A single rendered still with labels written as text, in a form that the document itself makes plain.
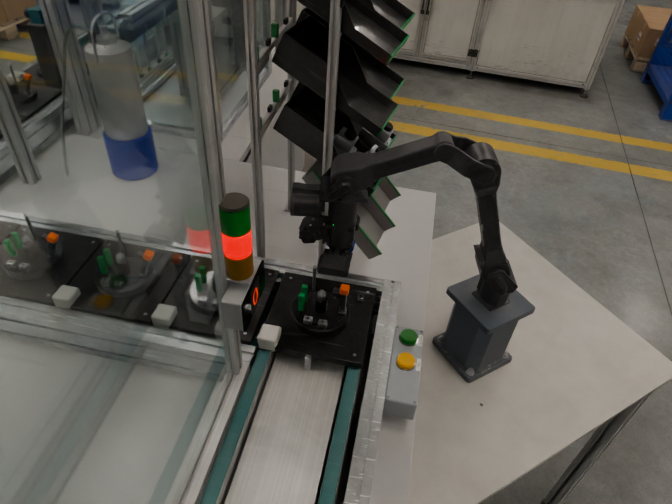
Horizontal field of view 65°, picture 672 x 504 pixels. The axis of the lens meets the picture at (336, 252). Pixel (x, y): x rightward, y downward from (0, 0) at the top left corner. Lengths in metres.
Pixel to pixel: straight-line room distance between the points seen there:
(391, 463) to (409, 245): 0.71
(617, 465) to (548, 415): 1.13
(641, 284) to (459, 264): 1.79
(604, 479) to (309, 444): 1.51
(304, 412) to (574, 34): 4.34
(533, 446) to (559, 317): 0.42
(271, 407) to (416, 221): 0.85
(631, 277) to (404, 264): 1.93
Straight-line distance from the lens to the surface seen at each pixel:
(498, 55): 5.09
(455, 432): 1.26
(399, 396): 1.16
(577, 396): 1.43
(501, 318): 1.22
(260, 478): 1.11
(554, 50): 5.09
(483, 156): 0.99
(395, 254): 1.61
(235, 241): 0.87
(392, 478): 1.18
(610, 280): 3.21
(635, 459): 2.53
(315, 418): 1.17
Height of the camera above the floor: 1.92
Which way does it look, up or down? 42 degrees down
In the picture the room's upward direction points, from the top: 5 degrees clockwise
